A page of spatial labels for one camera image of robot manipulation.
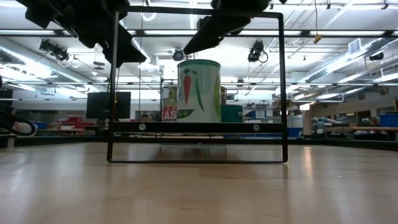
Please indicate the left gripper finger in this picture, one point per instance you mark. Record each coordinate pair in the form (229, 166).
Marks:
(126, 51)

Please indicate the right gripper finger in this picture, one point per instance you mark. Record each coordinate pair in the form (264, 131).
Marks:
(211, 32)

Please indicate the silver-lidded tin can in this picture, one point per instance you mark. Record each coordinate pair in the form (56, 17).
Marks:
(199, 93)
(169, 112)

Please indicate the black ceiling-mounted spotlight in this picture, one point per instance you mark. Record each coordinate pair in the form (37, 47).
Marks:
(54, 49)
(377, 56)
(256, 51)
(178, 55)

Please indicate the black display on stand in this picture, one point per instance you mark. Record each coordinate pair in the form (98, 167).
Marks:
(99, 105)

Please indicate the yellow hanging plug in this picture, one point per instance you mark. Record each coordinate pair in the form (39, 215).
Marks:
(317, 39)

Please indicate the teal container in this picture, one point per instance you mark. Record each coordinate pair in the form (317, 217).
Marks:
(231, 113)

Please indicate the red boxes stack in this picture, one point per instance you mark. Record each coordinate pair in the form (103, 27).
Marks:
(73, 119)

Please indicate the wooden workbench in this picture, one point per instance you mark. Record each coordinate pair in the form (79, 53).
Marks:
(373, 128)

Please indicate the blue storage bin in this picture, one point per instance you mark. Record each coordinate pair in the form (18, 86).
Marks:
(388, 120)

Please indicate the silver ventilation duct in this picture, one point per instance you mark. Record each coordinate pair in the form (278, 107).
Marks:
(342, 60)
(31, 67)

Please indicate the black aluminium table frame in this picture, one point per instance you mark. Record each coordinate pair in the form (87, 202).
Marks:
(62, 140)

